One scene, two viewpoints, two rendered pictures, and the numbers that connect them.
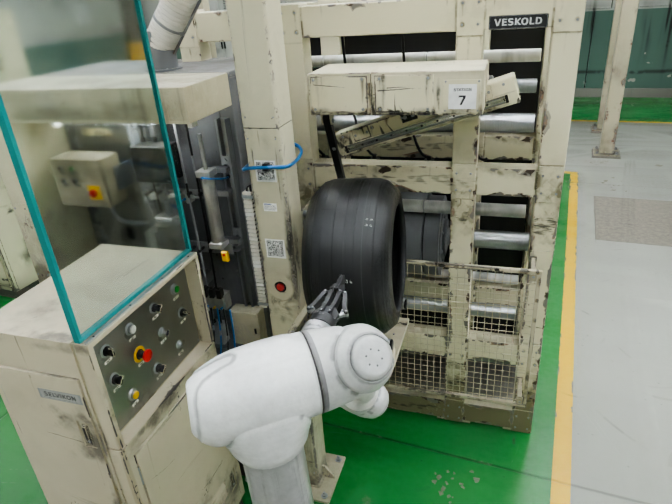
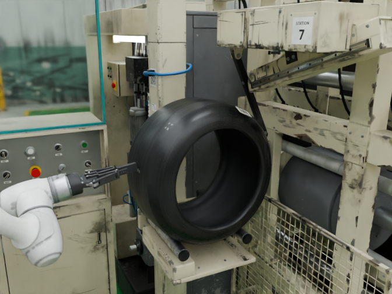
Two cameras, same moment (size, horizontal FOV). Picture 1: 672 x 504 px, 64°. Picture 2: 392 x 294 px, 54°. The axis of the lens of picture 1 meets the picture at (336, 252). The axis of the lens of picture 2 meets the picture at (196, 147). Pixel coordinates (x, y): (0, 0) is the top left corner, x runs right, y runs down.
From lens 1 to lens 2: 1.33 m
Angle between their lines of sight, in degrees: 42
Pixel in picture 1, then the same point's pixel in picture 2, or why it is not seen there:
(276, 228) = not seen: hidden behind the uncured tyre
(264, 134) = (153, 47)
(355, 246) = (150, 142)
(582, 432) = not seen: outside the picture
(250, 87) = (150, 10)
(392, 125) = (280, 66)
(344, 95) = (233, 29)
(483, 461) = not seen: outside the picture
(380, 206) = (188, 117)
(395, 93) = (259, 27)
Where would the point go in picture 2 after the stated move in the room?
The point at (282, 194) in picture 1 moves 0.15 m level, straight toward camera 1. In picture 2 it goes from (157, 97) to (131, 102)
